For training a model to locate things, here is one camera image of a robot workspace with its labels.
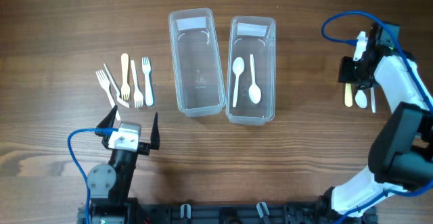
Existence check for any white fork far left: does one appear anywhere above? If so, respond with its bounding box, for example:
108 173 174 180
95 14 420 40
95 70 116 108

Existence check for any yellow plastic fork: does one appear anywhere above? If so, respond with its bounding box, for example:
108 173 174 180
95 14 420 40
120 53 131 102

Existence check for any clear plastic container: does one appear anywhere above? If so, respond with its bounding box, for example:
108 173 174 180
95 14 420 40
168 8 226 117
226 16 277 126

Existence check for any blue cable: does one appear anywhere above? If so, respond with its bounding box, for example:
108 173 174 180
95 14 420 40
67 127 119 224
320 10 433 224

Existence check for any white spoon wide handle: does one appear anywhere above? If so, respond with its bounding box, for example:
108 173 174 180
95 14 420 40
355 90 368 109

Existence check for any white spoon long handle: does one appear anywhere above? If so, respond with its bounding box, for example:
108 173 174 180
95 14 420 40
232 57 245 108

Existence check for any right clear plastic container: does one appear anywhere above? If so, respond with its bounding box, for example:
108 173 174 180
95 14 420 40
226 16 277 126

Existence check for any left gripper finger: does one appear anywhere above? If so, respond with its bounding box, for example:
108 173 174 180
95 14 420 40
95 106 118 137
150 112 160 150

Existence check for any right blue cable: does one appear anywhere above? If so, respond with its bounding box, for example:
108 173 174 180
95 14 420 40
320 10 433 224

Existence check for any left clear plastic container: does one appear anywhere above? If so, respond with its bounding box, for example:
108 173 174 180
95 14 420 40
168 8 226 117

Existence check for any white fork slim handle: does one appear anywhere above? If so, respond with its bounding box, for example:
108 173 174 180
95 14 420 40
131 60 143 108

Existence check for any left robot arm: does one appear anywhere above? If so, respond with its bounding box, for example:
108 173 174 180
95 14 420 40
77 107 160 223

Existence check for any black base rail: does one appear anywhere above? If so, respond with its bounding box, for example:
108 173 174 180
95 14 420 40
88 202 329 224

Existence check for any left blue cable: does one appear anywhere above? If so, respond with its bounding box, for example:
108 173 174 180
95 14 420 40
67 127 119 224

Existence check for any yellow plastic spoon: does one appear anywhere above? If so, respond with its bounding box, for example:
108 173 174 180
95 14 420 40
344 83 353 107

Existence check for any white fork bluish handle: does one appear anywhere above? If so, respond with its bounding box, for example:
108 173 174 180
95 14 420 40
142 57 154 106

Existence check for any thin white fork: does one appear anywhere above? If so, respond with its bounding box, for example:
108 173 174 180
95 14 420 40
104 64 130 108

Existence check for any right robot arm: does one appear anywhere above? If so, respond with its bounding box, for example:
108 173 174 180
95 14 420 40
311 22 432 223

